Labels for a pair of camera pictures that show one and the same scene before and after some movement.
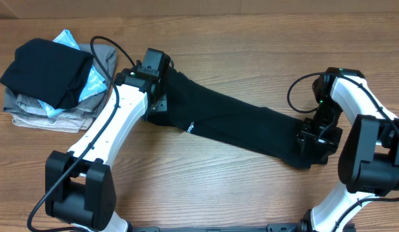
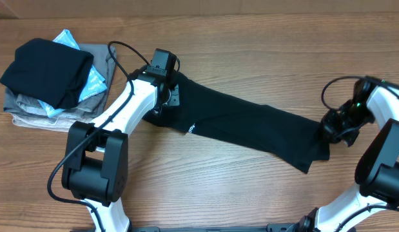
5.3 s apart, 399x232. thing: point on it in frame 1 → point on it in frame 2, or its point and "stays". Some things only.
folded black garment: [49, 70] stays
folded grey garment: [84, 109] stays
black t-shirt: [216, 115] stays
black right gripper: [331, 140] → [330, 131]
